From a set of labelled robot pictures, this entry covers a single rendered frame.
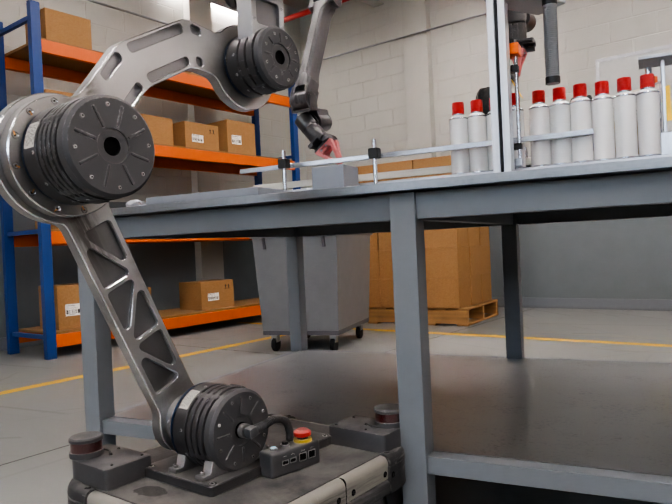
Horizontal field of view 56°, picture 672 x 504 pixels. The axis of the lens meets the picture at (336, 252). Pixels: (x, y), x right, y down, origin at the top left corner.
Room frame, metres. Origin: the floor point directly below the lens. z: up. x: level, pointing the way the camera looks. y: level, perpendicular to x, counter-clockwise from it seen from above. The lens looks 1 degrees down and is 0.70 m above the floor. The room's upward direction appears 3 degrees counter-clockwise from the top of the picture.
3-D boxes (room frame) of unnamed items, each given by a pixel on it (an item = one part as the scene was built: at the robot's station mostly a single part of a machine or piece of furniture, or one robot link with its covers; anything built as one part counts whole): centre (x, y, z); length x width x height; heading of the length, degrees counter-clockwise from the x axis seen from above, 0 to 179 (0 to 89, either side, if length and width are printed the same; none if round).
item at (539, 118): (1.68, -0.56, 0.98); 0.05 x 0.05 x 0.20
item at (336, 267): (4.45, 0.15, 0.48); 0.89 x 0.63 x 0.96; 161
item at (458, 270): (5.72, -0.74, 0.70); 1.20 x 0.83 x 1.39; 58
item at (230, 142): (5.62, 1.42, 1.26); 2.77 x 0.60 x 2.51; 142
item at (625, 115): (1.58, -0.74, 0.98); 0.05 x 0.05 x 0.20
